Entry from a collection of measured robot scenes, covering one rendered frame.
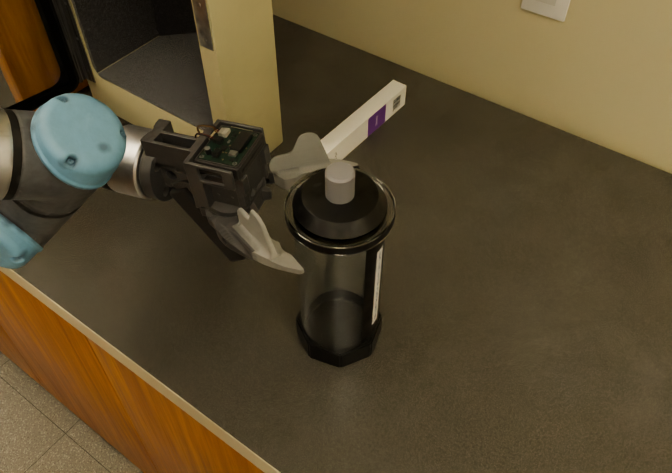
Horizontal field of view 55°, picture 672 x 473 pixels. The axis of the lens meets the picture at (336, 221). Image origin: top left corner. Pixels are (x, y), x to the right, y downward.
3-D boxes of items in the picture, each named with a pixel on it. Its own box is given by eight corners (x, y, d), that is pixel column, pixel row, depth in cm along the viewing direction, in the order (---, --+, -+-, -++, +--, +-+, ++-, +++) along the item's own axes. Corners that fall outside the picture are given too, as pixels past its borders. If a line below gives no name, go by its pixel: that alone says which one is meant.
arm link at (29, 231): (-33, 191, 55) (49, 118, 62) (-58, 234, 63) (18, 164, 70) (43, 250, 58) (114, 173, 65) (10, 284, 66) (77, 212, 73)
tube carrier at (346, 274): (394, 304, 81) (409, 181, 65) (366, 377, 74) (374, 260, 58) (314, 279, 83) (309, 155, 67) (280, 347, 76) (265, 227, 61)
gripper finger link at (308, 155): (357, 133, 65) (268, 153, 64) (359, 176, 70) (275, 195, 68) (349, 115, 68) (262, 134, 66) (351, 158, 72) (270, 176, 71)
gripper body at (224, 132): (235, 177, 59) (125, 152, 63) (250, 239, 66) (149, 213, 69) (271, 127, 64) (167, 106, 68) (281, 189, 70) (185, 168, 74)
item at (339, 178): (397, 200, 66) (402, 151, 61) (368, 266, 60) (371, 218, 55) (314, 177, 68) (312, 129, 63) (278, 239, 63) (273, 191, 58)
